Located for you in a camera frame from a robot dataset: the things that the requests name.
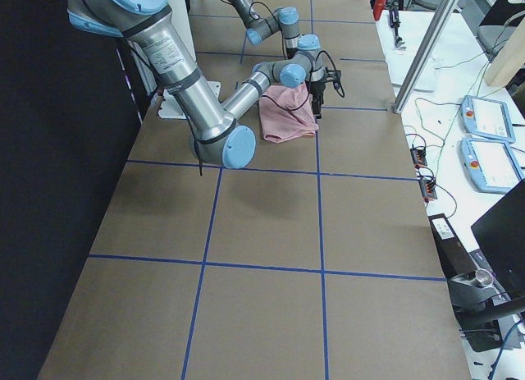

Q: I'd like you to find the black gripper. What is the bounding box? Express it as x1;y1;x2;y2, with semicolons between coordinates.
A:
308;80;326;119

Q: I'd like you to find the pink Snoopy t-shirt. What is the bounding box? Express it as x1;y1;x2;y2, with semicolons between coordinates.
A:
258;84;319;144

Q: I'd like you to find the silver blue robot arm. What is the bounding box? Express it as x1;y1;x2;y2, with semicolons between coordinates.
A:
227;0;301;59
67;0;328;169

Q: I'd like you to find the grey orange usb hub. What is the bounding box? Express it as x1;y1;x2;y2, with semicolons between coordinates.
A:
418;176;437;203
410;147;427;169

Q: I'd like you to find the black clamp tool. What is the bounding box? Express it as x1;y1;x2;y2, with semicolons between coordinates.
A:
388;7;407;51

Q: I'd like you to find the red fire extinguisher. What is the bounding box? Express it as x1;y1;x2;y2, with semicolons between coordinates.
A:
372;0;386;21

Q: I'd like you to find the blue teach pendant far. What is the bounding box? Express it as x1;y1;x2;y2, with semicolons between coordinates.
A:
460;95;516;144

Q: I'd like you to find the blue teach pendant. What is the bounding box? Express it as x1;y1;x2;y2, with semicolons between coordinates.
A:
460;95;516;144
459;137;524;195

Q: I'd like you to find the blue teach pendant near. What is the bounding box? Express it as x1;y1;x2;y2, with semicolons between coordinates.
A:
459;137;524;195

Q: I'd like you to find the black box with white label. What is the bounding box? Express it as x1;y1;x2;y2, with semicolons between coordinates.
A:
428;213;477;279

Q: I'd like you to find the black monitor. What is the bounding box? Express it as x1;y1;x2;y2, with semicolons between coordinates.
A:
471;181;524;292

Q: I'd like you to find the silver metal cup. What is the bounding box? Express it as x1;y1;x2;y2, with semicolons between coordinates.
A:
473;268;494;288

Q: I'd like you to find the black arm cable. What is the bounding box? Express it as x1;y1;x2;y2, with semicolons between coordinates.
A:
262;49;345;114

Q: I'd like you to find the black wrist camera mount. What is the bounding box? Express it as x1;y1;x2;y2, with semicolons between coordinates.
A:
325;68;342;90

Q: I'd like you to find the aluminium frame post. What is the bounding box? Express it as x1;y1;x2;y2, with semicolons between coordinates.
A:
392;0;459;114

